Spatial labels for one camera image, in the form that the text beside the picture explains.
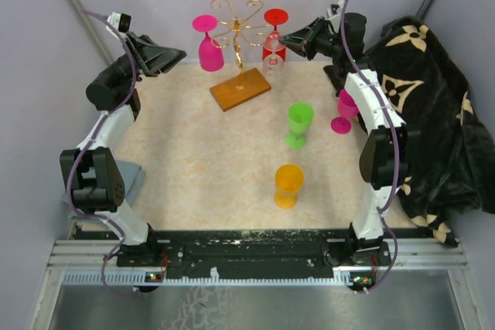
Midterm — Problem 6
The red plastic wine glass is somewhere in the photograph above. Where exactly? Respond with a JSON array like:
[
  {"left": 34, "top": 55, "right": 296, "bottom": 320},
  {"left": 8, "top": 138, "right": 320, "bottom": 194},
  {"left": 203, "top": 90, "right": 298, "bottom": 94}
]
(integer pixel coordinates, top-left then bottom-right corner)
[{"left": 262, "top": 9, "right": 288, "bottom": 62}]

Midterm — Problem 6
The clear wine glass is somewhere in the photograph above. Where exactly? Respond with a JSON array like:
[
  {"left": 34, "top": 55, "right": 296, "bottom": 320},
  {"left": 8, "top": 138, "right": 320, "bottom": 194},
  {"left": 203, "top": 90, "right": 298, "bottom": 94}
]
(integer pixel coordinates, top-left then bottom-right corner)
[{"left": 262, "top": 31, "right": 285, "bottom": 76}]

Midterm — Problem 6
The grey blue cloth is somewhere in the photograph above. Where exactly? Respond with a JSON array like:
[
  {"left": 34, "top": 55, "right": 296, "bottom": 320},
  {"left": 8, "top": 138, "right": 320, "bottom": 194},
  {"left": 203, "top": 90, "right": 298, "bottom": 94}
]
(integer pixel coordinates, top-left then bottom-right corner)
[{"left": 61, "top": 159, "right": 147, "bottom": 215}]

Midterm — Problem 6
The green plastic wine glass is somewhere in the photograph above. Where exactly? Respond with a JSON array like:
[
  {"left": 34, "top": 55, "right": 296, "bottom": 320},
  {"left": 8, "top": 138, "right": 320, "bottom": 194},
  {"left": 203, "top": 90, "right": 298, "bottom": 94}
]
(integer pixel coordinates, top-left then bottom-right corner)
[{"left": 285, "top": 102, "right": 314, "bottom": 149}]

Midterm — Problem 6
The orange plastic wine glass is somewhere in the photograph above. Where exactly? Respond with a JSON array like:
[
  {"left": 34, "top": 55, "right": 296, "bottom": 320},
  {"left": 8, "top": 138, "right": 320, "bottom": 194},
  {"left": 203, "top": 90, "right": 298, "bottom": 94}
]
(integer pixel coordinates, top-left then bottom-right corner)
[{"left": 274, "top": 164, "right": 304, "bottom": 209}]

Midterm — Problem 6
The gold wire wine glass rack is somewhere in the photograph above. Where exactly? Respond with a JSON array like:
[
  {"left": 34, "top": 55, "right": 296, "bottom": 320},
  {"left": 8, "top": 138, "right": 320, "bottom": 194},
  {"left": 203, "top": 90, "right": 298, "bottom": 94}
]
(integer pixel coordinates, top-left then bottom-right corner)
[{"left": 210, "top": 0, "right": 271, "bottom": 112}]

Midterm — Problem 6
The black floral blanket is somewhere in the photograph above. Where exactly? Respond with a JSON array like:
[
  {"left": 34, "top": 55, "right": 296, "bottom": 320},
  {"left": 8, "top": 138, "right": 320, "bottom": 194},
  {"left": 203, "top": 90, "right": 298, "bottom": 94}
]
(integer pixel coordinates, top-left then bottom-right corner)
[{"left": 365, "top": 16, "right": 494, "bottom": 247}]

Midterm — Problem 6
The magenta plastic wine glass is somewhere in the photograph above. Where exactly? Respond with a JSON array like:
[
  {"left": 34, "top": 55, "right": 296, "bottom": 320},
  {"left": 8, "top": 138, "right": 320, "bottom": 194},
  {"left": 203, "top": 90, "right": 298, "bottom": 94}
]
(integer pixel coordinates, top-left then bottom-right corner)
[{"left": 192, "top": 15, "right": 224, "bottom": 72}]

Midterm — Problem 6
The aluminium frame rail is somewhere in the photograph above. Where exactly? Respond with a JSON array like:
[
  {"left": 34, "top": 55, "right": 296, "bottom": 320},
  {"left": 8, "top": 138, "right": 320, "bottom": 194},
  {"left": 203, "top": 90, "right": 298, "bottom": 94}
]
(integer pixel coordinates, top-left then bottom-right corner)
[{"left": 29, "top": 230, "right": 480, "bottom": 329}]

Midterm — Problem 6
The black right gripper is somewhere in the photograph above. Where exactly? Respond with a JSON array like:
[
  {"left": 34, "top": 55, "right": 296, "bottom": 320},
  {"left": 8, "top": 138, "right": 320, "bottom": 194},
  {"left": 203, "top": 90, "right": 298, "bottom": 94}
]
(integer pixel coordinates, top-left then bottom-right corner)
[{"left": 278, "top": 17, "right": 343, "bottom": 61}]

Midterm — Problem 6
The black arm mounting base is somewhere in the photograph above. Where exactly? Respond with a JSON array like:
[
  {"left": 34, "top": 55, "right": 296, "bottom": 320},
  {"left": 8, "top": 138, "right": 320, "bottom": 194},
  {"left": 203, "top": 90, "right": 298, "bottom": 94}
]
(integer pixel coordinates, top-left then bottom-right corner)
[{"left": 74, "top": 229, "right": 398, "bottom": 292}]

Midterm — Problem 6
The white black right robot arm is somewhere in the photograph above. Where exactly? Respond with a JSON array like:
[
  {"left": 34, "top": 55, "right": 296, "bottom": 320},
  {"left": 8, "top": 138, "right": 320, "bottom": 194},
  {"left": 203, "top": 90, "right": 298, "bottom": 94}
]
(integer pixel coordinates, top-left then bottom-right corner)
[{"left": 281, "top": 12, "right": 420, "bottom": 265}]

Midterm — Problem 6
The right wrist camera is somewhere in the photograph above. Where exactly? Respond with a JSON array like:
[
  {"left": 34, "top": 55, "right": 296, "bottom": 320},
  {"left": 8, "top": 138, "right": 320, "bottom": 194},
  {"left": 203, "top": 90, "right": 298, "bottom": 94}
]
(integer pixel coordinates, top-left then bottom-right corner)
[{"left": 326, "top": 0, "right": 346, "bottom": 20}]

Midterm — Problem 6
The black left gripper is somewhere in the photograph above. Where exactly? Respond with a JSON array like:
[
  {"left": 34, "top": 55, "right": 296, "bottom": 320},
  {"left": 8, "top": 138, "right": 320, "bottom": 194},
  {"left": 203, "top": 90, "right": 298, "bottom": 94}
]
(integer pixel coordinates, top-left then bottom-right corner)
[{"left": 103, "top": 31, "right": 186, "bottom": 87}]

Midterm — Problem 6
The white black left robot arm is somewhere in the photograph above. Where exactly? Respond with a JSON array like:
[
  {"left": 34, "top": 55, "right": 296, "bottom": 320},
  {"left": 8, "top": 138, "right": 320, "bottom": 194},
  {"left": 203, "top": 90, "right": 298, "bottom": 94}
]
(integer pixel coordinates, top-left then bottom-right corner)
[{"left": 60, "top": 32, "right": 186, "bottom": 266}]

